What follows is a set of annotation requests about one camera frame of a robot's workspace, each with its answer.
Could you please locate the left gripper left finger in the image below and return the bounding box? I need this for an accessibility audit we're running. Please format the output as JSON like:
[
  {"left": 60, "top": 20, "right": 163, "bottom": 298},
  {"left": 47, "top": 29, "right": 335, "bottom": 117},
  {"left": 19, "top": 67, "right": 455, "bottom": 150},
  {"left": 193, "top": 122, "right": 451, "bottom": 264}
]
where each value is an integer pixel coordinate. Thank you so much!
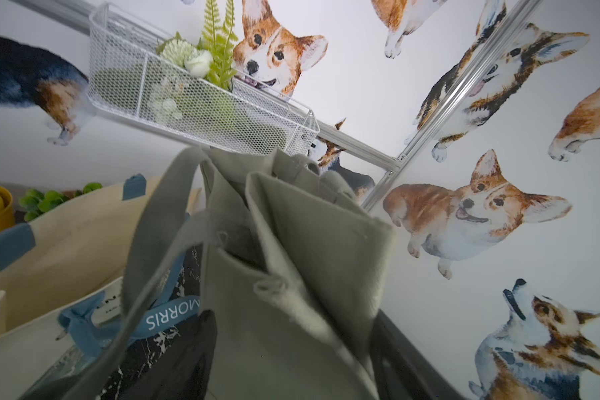
[{"left": 115, "top": 310, "right": 218, "bottom": 399}]

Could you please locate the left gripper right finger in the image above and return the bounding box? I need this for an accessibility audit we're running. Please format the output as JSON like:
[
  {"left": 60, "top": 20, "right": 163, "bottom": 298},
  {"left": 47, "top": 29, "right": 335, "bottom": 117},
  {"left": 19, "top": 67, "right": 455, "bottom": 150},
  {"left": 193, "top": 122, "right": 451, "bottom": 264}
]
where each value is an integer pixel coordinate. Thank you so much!
[{"left": 369, "top": 311, "right": 464, "bottom": 400}]

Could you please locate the grey-green canvas bag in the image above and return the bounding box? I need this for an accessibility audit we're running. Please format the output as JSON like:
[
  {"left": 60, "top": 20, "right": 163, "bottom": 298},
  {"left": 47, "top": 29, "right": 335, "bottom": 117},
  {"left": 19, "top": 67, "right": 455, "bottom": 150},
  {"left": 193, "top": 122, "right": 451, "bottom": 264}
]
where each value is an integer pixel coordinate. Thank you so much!
[{"left": 53, "top": 147, "right": 393, "bottom": 399}]

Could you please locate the cream bag with blue print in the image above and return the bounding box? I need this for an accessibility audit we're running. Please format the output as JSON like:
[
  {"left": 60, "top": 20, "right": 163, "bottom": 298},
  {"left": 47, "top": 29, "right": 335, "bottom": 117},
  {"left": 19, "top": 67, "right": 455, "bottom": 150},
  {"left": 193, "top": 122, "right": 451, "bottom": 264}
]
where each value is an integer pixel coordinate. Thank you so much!
[{"left": 0, "top": 173, "right": 203, "bottom": 400}]

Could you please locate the small potted green plant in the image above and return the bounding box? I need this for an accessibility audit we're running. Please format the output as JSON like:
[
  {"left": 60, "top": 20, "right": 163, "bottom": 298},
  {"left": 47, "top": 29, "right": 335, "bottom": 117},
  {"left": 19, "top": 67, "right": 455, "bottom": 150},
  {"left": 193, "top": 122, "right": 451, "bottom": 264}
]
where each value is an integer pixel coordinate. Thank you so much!
[{"left": 18, "top": 183, "right": 103, "bottom": 223}]

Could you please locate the fern and white flower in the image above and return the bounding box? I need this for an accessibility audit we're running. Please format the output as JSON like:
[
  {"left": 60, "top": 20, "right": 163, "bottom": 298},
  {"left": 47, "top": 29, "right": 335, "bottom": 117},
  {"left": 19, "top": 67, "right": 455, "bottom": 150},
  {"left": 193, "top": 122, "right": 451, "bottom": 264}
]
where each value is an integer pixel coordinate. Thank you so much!
[{"left": 156, "top": 0, "right": 238, "bottom": 92}]

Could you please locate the white wire mesh basket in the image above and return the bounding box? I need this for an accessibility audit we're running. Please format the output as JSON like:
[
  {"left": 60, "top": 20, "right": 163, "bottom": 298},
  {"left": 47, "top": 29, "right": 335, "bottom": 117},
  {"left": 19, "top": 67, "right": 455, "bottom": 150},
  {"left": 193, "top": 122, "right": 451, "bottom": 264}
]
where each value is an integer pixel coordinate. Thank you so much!
[{"left": 88, "top": 3, "right": 319, "bottom": 155}]

